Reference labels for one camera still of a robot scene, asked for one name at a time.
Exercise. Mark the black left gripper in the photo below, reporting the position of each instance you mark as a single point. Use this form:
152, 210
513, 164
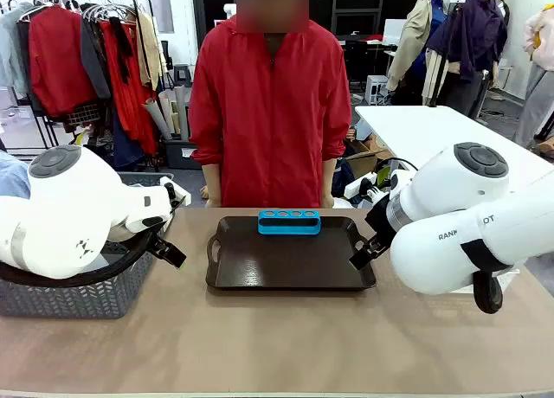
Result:
130, 235

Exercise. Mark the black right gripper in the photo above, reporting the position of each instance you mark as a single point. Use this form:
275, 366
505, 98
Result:
381, 220

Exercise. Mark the person's left forearm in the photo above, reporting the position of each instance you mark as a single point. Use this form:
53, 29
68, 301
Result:
329, 177

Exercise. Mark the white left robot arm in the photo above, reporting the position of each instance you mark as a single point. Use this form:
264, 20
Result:
65, 207

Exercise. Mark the person's right forearm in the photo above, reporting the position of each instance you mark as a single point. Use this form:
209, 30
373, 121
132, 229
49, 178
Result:
212, 177

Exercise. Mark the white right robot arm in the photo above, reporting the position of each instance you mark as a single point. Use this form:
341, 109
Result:
454, 190

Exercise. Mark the person's right hand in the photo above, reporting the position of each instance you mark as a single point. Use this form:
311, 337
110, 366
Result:
211, 200

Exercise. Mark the person's left hand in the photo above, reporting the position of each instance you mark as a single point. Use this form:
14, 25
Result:
328, 200

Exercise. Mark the white power strip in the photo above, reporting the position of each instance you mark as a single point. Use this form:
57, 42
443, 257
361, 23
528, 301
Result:
352, 190

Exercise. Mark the dark brown plastic tray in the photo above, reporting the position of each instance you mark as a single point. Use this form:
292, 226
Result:
285, 261

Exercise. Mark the blue test tube rack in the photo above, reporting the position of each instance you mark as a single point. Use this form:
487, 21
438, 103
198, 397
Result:
287, 227

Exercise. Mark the brown cardboard box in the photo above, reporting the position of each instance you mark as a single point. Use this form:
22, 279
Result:
368, 160

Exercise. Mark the grey storage bin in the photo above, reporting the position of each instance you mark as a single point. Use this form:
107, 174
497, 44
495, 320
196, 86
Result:
179, 153

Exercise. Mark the grey basket holding flasks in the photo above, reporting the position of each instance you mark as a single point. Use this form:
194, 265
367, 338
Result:
78, 300

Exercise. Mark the white table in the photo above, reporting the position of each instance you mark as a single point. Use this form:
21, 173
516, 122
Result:
433, 130

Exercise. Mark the white paper roll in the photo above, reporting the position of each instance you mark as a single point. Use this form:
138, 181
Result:
159, 117

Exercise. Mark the grey paper roll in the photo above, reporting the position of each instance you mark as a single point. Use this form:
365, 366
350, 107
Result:
183, 112

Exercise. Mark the hanging red dress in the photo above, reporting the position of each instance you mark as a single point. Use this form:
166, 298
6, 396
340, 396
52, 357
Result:
125, 108

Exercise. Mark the white computer case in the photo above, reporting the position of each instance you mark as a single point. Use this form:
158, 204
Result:
375, 88

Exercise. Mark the person in red jacket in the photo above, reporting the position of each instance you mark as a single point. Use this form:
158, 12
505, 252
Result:
268, 112

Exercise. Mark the light blue cloth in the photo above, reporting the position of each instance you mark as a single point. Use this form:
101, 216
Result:
13, 177

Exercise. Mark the hanging beige garment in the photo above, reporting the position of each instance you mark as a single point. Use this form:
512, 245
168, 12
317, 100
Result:
150, 47

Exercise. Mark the hanging dark grey garment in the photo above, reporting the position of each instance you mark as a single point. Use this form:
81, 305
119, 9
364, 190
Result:
93, 60

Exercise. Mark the hanging black scarf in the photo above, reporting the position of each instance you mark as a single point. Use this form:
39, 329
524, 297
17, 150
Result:
123, 43

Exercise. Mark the mannequin in beige coat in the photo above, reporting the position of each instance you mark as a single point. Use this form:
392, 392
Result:
415, 34

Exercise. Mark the white monitor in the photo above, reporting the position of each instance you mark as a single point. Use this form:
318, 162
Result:
394, 31

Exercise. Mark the bystander in pink top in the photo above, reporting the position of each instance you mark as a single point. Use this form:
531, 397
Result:
536, 99

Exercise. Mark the hanging red jacket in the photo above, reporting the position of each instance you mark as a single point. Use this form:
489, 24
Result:
56, 60

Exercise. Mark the mannequin in purple shirt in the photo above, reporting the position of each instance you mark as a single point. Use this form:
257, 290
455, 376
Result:
472, 34

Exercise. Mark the hanging grey-blue garment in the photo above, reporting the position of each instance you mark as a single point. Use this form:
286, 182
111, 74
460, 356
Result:
10, 47

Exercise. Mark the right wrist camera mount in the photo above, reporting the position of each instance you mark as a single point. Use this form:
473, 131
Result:
380, 191

